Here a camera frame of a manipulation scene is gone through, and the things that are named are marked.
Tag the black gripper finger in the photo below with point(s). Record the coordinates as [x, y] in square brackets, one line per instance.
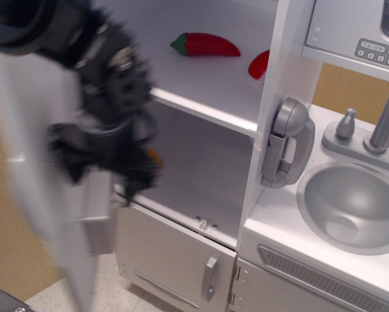
[134, 185]
[76, 166]

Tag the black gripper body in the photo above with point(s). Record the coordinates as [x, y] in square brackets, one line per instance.
[117, 147]

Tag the white toy fridge door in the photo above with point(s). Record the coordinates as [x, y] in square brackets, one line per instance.
[76, 220]

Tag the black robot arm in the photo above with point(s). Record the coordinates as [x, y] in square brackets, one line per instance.
[113, 79]

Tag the orange toy food piece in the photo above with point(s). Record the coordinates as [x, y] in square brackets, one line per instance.
[154, 156]

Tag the white lower freezer door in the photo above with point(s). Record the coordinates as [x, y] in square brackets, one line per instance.
[168, 260]

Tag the red toy chili pepper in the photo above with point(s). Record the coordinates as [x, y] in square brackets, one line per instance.
[204, 44]

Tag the white toy kitchen cabinet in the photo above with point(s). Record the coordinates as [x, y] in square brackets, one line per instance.
[214, 125]

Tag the dark object bottom left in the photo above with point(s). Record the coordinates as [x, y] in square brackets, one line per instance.
[11, 304]

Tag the red toy pepper right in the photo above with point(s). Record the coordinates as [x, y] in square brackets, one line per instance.
[259, 65]

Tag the silver toy telephone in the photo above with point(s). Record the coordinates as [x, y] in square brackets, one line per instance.
[289, 146]

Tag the silver oven vent panel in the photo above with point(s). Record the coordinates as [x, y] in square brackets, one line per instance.
[321, 283]

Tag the silver faucet knob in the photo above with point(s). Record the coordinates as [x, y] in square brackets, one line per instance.
[346, 126]

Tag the silver toy sink bowl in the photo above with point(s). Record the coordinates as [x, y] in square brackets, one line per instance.
[347, 205]

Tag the silver toy faucet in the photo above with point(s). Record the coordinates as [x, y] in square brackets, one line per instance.
[378, 141]

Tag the toy microwave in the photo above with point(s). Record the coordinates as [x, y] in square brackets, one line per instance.
[352, 29]

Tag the silver freezer door handle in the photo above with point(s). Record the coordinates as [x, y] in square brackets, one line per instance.
[207, 288]

